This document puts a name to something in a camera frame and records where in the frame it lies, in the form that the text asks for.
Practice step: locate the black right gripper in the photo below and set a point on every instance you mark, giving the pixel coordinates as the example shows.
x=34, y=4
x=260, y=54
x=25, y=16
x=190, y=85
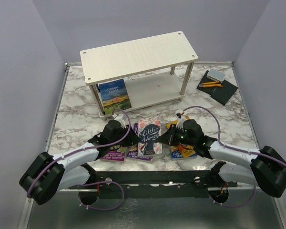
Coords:
x=168, y=137

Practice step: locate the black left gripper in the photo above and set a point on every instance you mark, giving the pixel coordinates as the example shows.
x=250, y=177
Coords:
x=131, y=139

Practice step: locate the yellow 130-Storey Treehouse book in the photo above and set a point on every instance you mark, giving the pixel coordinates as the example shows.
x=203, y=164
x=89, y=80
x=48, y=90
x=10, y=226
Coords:
x=186, y=150

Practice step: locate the Little Women book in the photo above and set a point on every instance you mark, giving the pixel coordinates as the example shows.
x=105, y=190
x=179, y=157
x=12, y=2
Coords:
x=149, y=129

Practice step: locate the Animal Farm book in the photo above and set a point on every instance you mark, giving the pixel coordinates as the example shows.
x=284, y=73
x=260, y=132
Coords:
x=114, y=95

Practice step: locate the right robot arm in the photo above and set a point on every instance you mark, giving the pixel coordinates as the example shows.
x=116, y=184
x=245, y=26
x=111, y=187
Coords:
x=264, y=167

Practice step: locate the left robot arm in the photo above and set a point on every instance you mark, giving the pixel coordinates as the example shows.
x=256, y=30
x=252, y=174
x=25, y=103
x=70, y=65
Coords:
x=48, y=174

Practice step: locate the blue treehouse book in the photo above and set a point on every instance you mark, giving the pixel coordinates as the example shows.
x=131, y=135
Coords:
x=176, y=154

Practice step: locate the purple green treehouse book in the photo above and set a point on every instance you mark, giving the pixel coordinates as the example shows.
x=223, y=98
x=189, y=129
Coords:
x=116, y=153

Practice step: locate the purple 52-Storey Treehouse book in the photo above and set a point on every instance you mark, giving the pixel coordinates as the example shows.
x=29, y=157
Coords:
x=133, y=150

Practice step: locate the large black mat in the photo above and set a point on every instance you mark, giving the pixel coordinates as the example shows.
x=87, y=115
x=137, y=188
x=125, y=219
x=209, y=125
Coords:
x=215, y=88

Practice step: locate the small black mat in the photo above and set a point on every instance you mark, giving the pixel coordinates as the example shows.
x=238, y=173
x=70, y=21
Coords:
x=222, y=96

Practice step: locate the white two-tier shelf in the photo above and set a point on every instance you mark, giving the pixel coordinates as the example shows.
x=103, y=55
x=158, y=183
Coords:
x=158, y=67

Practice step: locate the grey white box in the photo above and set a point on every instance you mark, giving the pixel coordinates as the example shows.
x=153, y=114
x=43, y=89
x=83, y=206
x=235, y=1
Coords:
x=216, y=75

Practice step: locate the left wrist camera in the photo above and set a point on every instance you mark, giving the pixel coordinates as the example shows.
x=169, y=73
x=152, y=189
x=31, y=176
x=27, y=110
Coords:
x=121, y=118

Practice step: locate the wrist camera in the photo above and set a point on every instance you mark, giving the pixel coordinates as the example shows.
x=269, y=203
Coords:
x=121, y=118
x=181, y=118

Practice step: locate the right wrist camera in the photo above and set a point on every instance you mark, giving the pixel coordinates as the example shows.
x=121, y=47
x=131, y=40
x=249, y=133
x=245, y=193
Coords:
x=181, y=118

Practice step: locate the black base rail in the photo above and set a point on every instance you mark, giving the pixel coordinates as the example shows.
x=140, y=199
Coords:
x=165, y=184

